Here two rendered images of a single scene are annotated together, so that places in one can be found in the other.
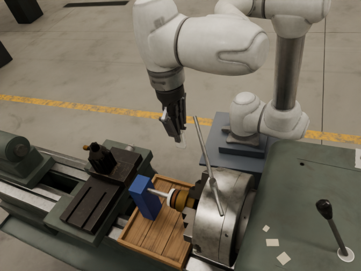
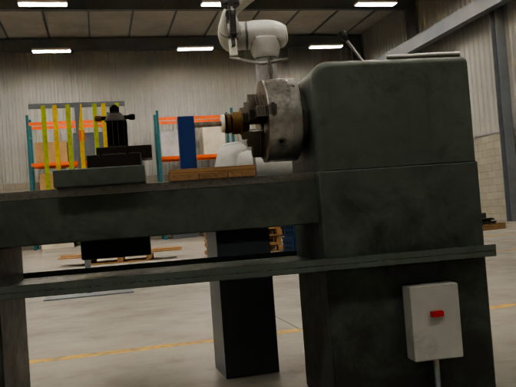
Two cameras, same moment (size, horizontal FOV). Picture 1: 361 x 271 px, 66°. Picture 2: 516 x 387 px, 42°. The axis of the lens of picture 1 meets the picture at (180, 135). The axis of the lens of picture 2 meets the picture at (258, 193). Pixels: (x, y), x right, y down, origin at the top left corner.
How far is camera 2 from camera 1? 2.52 m
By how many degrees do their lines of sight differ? 61
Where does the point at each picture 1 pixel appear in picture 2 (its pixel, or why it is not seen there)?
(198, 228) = (269, 88)
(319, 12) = (284, 32)
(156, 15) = not seen: outside the picture
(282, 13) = (261, 34)
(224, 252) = (296, 98)
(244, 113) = (236, 150)
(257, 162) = not seen: hidden behind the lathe
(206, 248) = (281, 102)
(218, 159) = not seen: hidden behind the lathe
